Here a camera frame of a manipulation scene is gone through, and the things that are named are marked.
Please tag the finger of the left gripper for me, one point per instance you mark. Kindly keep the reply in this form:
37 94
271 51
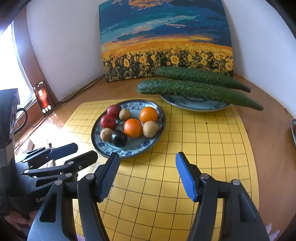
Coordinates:
41 156
68 171

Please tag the red apple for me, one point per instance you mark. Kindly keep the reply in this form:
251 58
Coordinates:
108 121
114 110

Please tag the phone with red screen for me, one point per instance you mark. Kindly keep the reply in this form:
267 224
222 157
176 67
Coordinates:
42 97

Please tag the rear green cucumber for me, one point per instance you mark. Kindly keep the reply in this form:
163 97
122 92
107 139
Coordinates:
200 76

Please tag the dark purple plum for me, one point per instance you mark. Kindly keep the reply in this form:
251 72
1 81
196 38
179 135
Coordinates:
118 138

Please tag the yellow go board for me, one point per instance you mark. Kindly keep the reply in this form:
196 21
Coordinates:
148 201

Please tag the small blue white plate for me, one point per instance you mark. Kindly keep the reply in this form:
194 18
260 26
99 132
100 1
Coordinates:
194 104

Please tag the front green cucumber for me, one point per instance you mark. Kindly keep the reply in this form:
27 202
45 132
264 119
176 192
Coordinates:
196 90

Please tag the salad dish at edge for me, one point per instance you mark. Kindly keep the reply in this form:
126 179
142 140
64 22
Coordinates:
293 129

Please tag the sunflower field painting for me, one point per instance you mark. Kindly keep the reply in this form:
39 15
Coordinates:
137 37

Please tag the purple fluffy towel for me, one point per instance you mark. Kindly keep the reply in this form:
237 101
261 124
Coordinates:
272 235

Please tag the large blue white plate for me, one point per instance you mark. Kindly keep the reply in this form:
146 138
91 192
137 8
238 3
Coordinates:
134 146

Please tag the orange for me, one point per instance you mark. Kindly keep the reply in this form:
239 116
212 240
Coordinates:
148 114
133 128

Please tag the brown kiwi with sticker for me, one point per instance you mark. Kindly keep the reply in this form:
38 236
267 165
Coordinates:
106 134

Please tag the green cucumber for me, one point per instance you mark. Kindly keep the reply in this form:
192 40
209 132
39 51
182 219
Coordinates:
196 90
200 76

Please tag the person's hand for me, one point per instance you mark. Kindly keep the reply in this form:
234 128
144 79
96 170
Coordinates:
17 220

